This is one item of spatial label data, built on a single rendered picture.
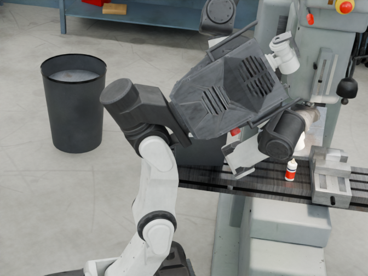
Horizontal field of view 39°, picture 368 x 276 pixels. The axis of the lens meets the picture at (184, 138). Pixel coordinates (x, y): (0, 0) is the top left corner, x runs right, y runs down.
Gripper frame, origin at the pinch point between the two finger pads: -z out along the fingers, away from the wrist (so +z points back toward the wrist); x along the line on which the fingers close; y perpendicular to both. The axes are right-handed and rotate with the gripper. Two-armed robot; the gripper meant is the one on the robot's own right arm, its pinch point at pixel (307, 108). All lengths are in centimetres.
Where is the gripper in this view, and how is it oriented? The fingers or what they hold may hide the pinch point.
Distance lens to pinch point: 223.0
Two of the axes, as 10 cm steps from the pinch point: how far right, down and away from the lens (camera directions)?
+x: -9.0, -2.9, 3.3
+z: -4.3, 4.6, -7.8
